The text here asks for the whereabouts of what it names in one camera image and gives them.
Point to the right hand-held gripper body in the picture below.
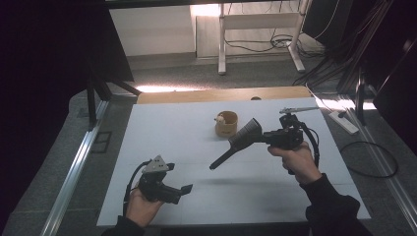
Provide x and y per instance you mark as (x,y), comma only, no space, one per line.
(285,136)

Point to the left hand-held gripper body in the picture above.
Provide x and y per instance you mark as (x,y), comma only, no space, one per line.
(154,187)

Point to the black spatula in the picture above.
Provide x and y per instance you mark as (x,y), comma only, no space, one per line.
(244,139)

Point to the wooden utensil cup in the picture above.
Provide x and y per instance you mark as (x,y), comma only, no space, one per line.
(226,129)

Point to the person's left hand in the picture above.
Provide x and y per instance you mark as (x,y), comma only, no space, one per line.
(142,209)

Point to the person's right hand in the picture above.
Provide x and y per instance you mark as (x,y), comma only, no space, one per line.
(300,164)

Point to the white table board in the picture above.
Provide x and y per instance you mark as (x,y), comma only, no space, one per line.
(203,203)

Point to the small pale figure on cup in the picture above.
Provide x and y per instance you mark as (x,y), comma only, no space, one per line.
(220,119)

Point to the white power strip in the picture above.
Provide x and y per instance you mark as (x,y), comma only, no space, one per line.
(344,123)

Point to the dark floor hatch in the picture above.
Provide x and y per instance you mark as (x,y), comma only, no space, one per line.
(101,142)

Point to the wooden table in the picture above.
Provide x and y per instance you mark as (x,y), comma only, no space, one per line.
(196,95)

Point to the black metal stand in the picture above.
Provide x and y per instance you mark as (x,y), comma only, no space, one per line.
(91,98)
(360,95)

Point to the aluminium floor rail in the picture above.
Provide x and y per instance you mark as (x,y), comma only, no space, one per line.
(73,173)
(383,131)

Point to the white desk frame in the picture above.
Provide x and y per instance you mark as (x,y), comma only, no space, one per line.
(222,42)

